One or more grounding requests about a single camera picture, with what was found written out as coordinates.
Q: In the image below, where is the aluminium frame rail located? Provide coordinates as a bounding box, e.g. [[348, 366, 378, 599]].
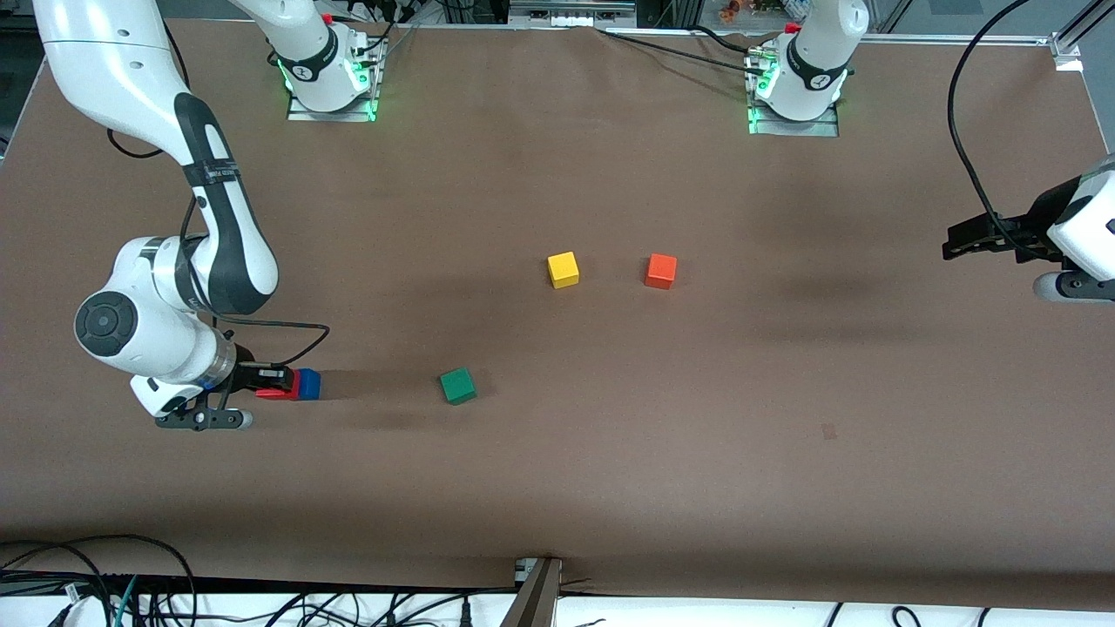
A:
[[1058, 0, 1115, 53]]

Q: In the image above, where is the red wooden block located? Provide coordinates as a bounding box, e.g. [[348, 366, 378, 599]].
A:
[[255, 369, 302, 401]]

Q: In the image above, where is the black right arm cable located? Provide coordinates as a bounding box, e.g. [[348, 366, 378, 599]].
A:
[[106, 126, 332, 371]]

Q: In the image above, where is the aluminium profile beam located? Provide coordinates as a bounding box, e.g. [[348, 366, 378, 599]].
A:
[[501, 557, 564, 627]]

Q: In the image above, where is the black base cable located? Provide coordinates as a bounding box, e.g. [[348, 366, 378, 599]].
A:
[[688, 24, 776, 55], [597, 29, 767, 72], [344, 0, 419, 66]]

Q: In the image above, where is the green cable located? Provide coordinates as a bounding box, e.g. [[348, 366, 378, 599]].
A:
[[111, 575, 139, 627]]

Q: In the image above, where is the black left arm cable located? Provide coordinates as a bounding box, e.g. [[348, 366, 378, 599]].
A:
[[946, 0, 1068, 262]]

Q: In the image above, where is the brown paper table cover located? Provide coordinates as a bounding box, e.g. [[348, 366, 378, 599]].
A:
[[0, 17, 1115, 610]]

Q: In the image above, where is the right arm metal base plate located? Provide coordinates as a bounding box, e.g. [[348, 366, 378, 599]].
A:
[[286, 39, 384, 123]]

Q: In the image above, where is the green wooden block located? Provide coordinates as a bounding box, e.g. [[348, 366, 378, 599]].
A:
[[439, 367, 478, 406]]

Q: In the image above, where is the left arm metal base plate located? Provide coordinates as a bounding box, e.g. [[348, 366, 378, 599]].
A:
[[747, 52, 841, 138]]

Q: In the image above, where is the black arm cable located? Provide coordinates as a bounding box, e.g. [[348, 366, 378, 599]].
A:
[[106, 126, 332, 371], [946, 0, 1068, 262]]

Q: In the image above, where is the black cable tangle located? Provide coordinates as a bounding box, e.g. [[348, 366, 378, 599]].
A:
[[0, 534, 199, 627]]

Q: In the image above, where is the metal corner bracket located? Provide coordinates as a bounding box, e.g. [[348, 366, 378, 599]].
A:
[[1050, 31, 1086, 71]]

